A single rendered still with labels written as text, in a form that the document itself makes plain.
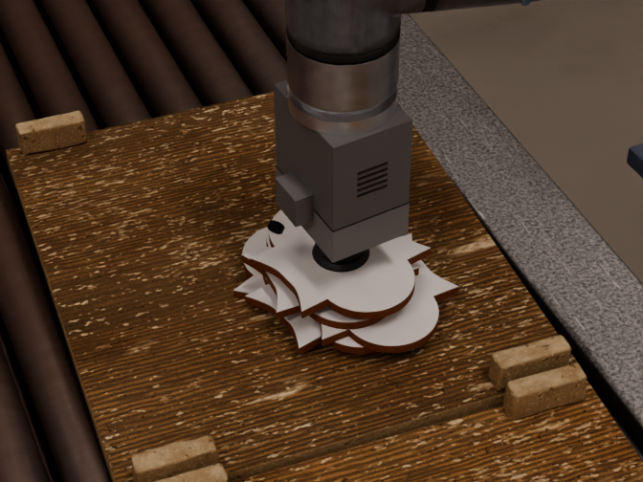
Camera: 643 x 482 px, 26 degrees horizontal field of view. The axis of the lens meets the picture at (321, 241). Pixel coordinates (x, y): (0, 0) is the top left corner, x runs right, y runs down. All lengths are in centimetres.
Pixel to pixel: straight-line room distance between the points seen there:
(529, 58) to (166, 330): 203
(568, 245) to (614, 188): 152
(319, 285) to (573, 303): 22
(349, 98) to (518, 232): 31
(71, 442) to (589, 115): 199
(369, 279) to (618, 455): 22
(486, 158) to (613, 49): 183
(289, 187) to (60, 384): 23
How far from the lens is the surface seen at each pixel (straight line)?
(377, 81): 91
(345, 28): 88
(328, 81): 90
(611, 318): 112
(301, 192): 97
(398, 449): 98
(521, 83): 293
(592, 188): 269
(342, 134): 93
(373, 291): 102
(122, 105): 131
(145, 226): 115
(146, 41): 140
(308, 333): 103
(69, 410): 104
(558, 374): 101
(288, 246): 105
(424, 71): 136
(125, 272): 112
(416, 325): 103
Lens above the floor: 170
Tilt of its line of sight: 42 degrees down
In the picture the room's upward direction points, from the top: straight up
